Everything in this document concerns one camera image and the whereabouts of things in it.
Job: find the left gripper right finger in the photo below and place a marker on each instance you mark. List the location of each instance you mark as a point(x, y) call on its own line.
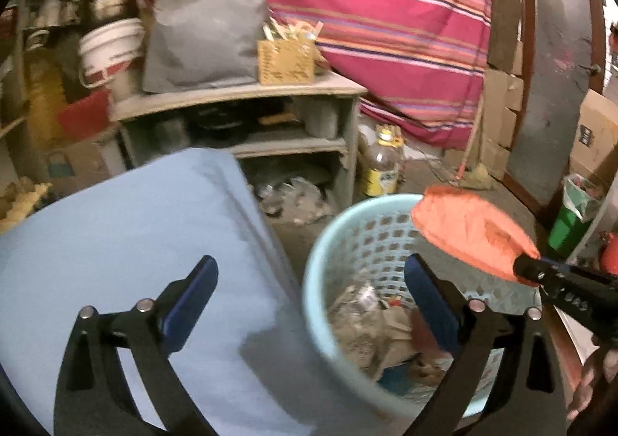
point(526, 398)

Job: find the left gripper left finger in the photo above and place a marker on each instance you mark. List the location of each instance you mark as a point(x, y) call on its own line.
point(92, 393)

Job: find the orange plastic wrapper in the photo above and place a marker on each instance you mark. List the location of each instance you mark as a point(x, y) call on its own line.
point(469, 228)

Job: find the printed black white snack bag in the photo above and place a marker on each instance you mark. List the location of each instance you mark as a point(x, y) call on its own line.
point(371, 334)

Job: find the green trash bin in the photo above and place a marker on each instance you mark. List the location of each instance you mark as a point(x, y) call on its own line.
point(581, 201)

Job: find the cardboard box by door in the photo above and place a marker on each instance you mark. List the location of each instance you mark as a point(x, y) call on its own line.
point(594, 151)

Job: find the yellow egg tray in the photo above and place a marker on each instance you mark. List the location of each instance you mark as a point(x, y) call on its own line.
point(20, 200)

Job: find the light blue laundry basket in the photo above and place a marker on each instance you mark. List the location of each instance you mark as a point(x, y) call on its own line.
point(369, 242)

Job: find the cooking oil bottle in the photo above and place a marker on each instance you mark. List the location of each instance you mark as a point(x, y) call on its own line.
point(382, 161)

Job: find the red plastic bowl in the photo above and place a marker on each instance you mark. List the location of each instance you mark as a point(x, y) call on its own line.
point(87, 117)

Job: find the grey wooden shelf unit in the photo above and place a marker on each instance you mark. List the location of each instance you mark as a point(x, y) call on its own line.
point(254, 122)

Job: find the white plastic bucket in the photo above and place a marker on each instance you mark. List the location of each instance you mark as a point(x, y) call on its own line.
point(112, 58)

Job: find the grey fabric cover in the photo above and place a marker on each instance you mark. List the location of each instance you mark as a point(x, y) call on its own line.
point(203, 44)

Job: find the yellow perforated holder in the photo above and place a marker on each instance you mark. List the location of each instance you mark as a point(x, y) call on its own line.
point(288, 54)

